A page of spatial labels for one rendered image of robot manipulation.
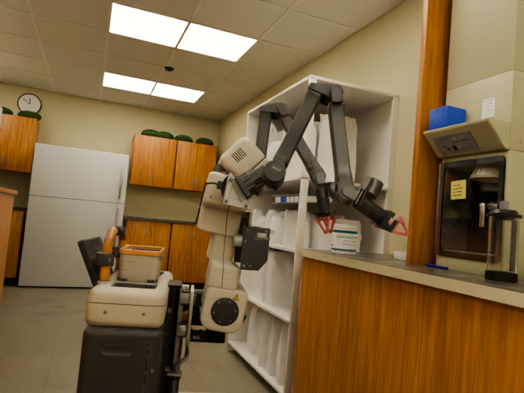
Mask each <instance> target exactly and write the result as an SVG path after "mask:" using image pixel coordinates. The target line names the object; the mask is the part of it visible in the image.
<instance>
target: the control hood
mask: <svg viewBox="0 0 524 393"><path fill-rule="evenodd" d="M469 131H470V132H471V134H472V135H473V138H474V139H475V141H476V142H477V144H478V146H479V147H480V150H472V151H466V152H461V153H455V154H445V155H442V154H441V152H440V151H439V149H438V148H437V145H436V144H435V142H434V141H433V138H438V137H442V136H449V135H453V134H458V133H465V132H469ZM423 134H424V136H425V137H426V138H427V140H428V142H429V144H430V145H431V146H432V148H433V150H434V152H435V153H436V155H437V156H438V157H439V158H450V157H457V156H462V155H468V154H479V153H485V152H491V151H497V150H508V149H509V138H510V122H505V121H501V120H498V119H492V118H484V119H477V120H474V121H470V122H464V123H460V124H456V125H453V126H446V127H442V128H439V129H432V130H428V131H425V132H423Z"/></svg>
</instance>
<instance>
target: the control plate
mask: <svg viewBox="0 0 524 393"><path fill-rule="evenodd" d="M462 136H463V137H464V139H463V138H462ZM453 138H455V140H453ZM433 141H434V142H435V144H436V145H437V148H438V149H439V151H440V152H441V154H442V155H445V154H455V153H461V152H466V151H472V150H480V147H479V146H478V144H477V142H476V141H475V139H474V138H473V135H472V134H471V132H470V131H469V132H465V133H458V134H453V135H449V136H442V137H438V138H433ZM470 144H471V145H472V146H470ZM465 145H466V147H465ZM453 146H456V147H457V148H458V150H455V149H454V148H453ZM459 146H462V147H459ZM448 147H449V148H450V149H451V150H448V149H447V148H448ZM442 149H444V150H442Z"/></svg>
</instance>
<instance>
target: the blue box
mask: <svg viewBox="0 0 524 393"><path fill-rule="evenodd" d="M429 117H430V121H429V130H432V129H439V128H442V127H446V126H453V125H456V124H460V123H464V122H466V110H465V109H462V108H456V107H453V106H450V105H446V106H444V107H440V108H435V109H433V110H430V116H429Z"/></svg>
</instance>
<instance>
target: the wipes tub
mask: <svg viewBox="0 0 524 393"><path fill-rule="evenodd" d="M357 233H358V226H355V225H340V224H335V225H334V228H333V232H332V238H331V252H332V253H340V254H350V255H355V254H356V243H357Z"/></svg>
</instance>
